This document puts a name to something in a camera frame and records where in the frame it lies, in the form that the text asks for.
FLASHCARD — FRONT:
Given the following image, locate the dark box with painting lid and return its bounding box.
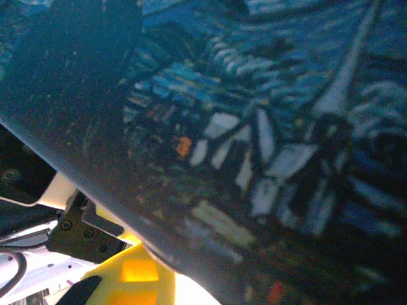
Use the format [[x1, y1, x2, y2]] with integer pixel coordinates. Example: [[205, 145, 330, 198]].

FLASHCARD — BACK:
[[0, 0, 407, 305]]

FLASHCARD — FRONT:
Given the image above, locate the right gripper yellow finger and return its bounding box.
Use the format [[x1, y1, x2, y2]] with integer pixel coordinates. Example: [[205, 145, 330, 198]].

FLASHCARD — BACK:
[[82, 243, 177, 305]]

